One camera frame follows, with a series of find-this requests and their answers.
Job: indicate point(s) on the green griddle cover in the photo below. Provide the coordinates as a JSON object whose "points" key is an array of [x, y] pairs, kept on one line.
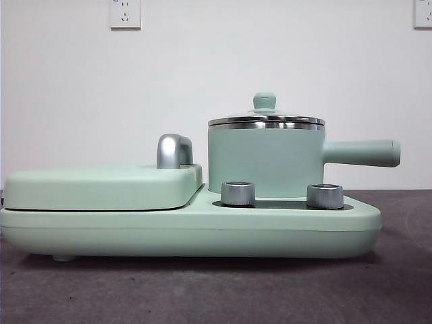
{"points": [[101, 189]]}

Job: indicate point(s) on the green breakfast machine base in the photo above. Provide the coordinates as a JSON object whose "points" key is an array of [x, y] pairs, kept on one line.
{"points": [[101, 233]]}

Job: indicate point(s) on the white wall socket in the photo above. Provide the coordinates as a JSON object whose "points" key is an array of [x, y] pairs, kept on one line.
{"points": [[125, 15], [423, 13]]}

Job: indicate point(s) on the silver control knob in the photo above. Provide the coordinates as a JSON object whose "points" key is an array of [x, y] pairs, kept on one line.
{"points": [[324, 195], [236, 194]]}

